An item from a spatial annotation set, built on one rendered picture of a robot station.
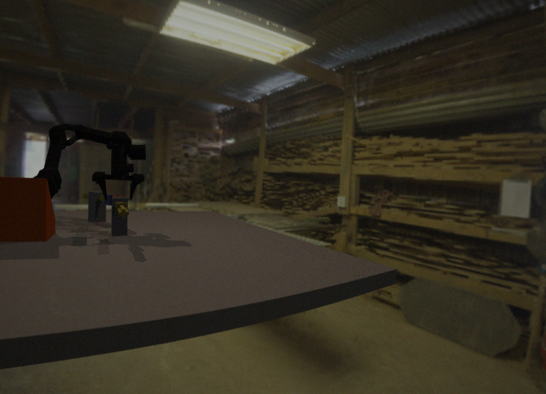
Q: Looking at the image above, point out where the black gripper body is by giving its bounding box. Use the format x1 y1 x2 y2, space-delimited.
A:
92 158 144 182

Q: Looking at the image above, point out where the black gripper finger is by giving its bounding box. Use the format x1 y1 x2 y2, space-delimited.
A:
130 181 141 200
96 180 107 200

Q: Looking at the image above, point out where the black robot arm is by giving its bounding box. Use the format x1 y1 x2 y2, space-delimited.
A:
33 124 146 199

